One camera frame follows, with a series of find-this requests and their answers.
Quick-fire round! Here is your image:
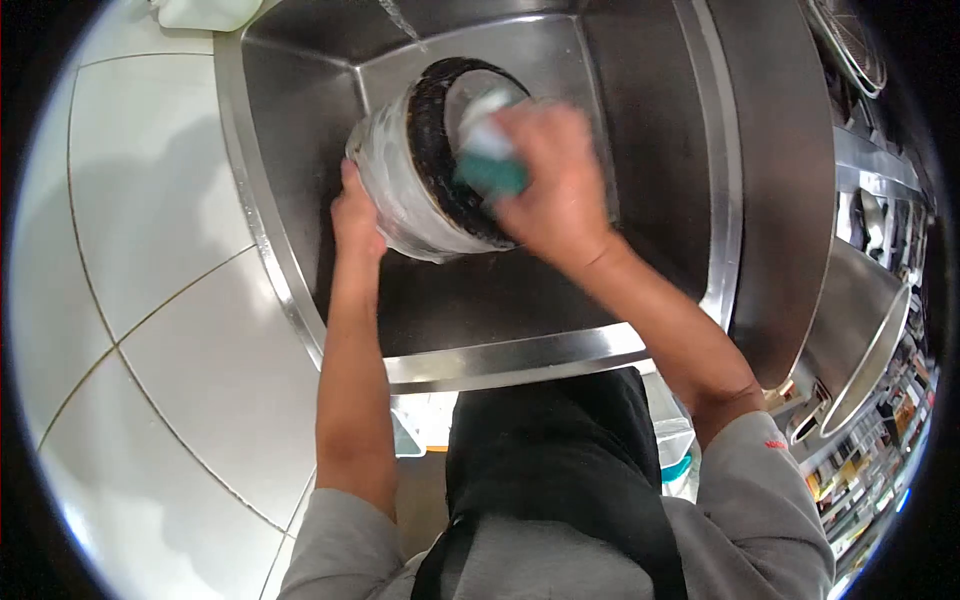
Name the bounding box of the burnt metal pot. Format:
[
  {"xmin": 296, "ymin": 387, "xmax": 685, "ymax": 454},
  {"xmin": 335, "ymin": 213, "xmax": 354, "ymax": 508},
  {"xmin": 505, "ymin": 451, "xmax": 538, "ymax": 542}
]
[{"xmin": 345, "ymin": 57, "xmax": 535, "ymax": 264}]

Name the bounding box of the full storage shelf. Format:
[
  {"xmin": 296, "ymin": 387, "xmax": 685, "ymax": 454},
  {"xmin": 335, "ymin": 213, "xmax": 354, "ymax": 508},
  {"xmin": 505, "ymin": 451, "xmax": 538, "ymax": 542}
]
[{"xmin": 802, "ymin": 217, "xmax": 939, "ymax": 586}]

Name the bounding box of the person's left thumb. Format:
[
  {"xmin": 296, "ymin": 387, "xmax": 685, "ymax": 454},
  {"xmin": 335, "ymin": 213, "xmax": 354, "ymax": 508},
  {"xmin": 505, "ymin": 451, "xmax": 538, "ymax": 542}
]
[{"xmin": 339, "ymin": 158, "xmax": 369, "ymax": 207}]

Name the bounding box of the stainless steel sink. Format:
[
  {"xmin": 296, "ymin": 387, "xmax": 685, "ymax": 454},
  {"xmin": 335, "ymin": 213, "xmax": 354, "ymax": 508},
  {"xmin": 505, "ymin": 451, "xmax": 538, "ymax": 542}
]
[{"xmin": 213, "ymin": 0, "xmax": 837, "ymax": 395}]

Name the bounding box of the wire mesh strainer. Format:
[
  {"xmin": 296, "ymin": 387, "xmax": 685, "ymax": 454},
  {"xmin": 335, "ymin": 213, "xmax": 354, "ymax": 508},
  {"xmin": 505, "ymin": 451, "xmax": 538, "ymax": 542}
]
[{"xmin": 806, "ymin": 0, "xmax": 888, "ymax": 99}]

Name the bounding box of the large steel pot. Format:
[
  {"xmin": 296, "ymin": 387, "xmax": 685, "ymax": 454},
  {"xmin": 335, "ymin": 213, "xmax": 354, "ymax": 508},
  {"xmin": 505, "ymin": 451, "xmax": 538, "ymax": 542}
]
[{"xmin": 783, "ymin": 238, "xmax": 912, "ymax": 445}]

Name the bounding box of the person's left hand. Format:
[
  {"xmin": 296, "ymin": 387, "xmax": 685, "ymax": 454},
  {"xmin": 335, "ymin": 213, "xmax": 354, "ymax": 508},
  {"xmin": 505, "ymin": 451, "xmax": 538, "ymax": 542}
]
[{"xmin": 330, "ymin": 158, "xmax": 388, "ymax": 263}]

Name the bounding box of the green white sponge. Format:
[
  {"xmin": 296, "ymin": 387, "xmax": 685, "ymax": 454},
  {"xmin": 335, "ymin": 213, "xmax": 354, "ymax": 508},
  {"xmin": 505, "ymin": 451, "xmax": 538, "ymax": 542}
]
[{"xmin": 453, "ymin": 88, "xmax": 531, "ymax": 204}]

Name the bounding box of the person's right hand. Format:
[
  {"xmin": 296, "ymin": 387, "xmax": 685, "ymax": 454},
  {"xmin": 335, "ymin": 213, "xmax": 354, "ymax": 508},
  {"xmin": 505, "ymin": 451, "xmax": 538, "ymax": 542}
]
[{"xmin": 491, "ymin": 102, "xmax": 625, "ymax": 273}]

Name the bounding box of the white plastic container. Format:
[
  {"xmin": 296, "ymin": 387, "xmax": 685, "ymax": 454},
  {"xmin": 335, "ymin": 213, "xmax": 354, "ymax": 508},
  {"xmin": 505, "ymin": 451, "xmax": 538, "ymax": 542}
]
[{"xmin": 150, "ymin": 0, "xmax": 265, "ymax": 33}]

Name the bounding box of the clear plastic bin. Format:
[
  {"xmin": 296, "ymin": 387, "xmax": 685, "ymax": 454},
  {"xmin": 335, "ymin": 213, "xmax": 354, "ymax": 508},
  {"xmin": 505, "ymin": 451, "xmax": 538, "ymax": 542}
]
[{"xmin": 645, "ymin": 371, "xmax": 702, "ymax": 504}]

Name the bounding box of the person's body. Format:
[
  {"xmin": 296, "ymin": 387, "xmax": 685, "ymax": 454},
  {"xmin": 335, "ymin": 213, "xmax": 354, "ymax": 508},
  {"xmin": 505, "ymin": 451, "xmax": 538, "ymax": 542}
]
[{"xmin": 277, "ymin": 367, "xmax": 836, "ymax": 600}]

